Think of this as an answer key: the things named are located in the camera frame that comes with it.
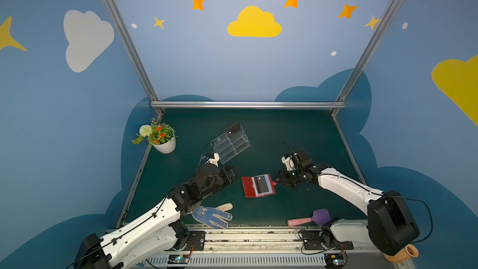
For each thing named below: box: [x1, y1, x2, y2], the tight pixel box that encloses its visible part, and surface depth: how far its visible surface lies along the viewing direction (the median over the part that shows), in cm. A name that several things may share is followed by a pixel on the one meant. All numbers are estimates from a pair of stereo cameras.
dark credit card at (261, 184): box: [253, 175, 269, 194], surface depth 92 cm
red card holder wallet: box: [240, 173, 278, 199], surface depth 90 cm
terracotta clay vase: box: [382, 244, 419, 264], surface depth 64 cm
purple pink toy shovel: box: [286, 208, 332, 227], surface depth 80 cm
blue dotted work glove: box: [191, 202, 234, 230], surface depth 82 cm
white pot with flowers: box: [131, 118, 180, 154], surface depth 94 cm
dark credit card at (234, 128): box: [225, 122, 242, 135], surface depth 103 cm
